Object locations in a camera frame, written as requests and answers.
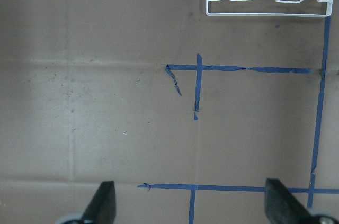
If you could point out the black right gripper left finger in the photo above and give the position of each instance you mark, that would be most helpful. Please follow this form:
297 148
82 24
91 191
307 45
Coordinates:
102 207

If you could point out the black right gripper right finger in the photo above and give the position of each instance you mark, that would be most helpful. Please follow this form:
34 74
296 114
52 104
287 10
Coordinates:
281 207

